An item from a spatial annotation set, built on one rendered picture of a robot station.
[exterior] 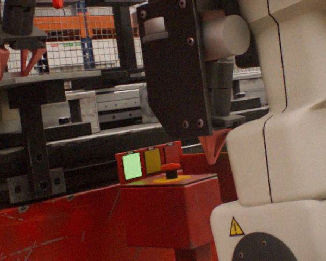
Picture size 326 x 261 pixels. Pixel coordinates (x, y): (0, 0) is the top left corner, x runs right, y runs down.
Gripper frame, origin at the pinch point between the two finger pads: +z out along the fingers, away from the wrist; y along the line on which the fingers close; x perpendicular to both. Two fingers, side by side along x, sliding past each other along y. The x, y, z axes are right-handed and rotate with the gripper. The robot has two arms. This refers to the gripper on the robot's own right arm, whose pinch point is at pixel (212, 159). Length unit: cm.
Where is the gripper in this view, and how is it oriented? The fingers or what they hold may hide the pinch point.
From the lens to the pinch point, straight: 134.6
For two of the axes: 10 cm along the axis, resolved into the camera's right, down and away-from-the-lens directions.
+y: -7.8, -1.7, 6.1
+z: -0.6, 9.8, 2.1
